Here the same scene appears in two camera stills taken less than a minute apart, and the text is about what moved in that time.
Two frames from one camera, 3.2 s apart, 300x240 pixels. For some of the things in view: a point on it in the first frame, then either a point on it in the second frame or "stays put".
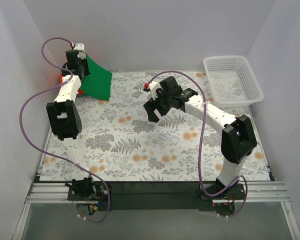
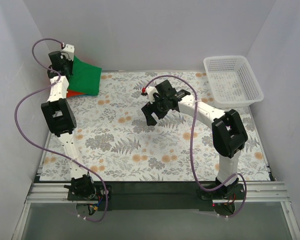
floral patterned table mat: (119, 142) stays put
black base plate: (150, 196) stays put
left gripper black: (83, 71) to (65, 66)
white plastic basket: (232, 81) stays put
